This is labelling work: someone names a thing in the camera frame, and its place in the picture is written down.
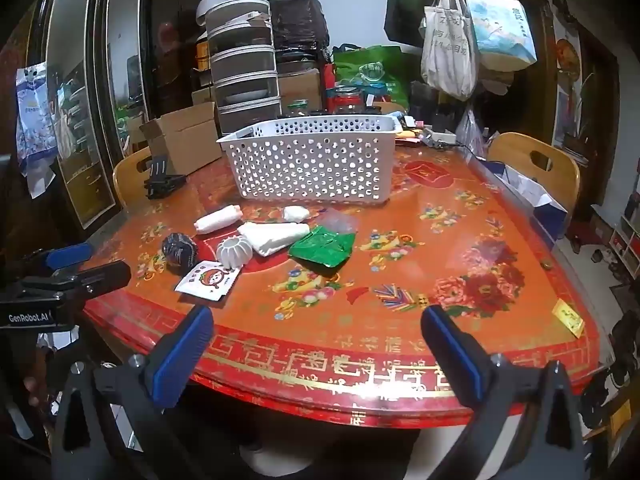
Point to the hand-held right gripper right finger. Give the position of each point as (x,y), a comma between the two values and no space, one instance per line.
(452,355)

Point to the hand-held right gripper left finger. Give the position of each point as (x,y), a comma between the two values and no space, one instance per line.
(182,360)

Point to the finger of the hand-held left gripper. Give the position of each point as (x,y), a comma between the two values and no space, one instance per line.
(70,256)
(95,277)

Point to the white strawberry print packet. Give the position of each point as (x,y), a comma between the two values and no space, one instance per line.
(207,282)

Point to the black snack packet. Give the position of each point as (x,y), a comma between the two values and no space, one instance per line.
(179,251)

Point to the white pleated round sponge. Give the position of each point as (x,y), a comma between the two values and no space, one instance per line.
(235,252)

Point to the white pink towel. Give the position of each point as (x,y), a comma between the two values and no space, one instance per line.
(215,221)

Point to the green foil packet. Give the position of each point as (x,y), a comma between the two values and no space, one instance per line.
(320,250)

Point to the clear plastic bag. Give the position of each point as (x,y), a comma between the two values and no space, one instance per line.
(340,220)

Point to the white perforated plastic basket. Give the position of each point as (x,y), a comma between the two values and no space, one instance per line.
(310,165)

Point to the wooden chair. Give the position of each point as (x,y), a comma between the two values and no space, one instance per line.
(131,180)
(515,152)

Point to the red floral table cover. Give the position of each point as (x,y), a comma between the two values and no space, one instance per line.
(400,260)

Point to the yellow paper sticker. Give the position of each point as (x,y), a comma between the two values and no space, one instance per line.
(570,319)

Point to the dark mirrored wardrobe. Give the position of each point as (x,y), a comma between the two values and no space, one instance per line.
(75,110)

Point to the white folded cloth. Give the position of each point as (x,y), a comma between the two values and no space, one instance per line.
(270,239)

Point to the blue white hanging bag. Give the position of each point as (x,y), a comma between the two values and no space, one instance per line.
(35,110)

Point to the open brown cardboard box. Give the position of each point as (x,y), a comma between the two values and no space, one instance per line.
(185,135)

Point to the blue white cardboard box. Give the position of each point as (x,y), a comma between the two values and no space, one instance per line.
(525,187)

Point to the small white cloth roll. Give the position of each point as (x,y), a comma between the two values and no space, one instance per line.
(296,214)

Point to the low shelf with boxes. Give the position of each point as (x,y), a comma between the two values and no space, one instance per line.
(627,245)

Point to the grey stacked drawer unit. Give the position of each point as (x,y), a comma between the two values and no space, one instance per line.
(245,60)

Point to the green lid glass jar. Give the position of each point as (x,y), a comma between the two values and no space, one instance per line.
(297,108)

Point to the red lid pickle jar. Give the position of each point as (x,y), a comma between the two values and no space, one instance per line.
(345,101)

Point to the closed brown cardboard box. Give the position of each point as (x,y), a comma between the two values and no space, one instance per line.
(300,87)

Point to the green shopping bag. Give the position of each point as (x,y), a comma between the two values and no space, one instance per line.
(385,67)

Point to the beige canvas tote bag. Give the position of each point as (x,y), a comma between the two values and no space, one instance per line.
(447,55)

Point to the blue white paper bag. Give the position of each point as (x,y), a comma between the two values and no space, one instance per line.
(500,30)

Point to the dark green gift bag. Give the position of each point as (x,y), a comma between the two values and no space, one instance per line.
(410,10)

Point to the round red wall ornament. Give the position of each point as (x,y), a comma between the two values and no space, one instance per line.
(567,60)

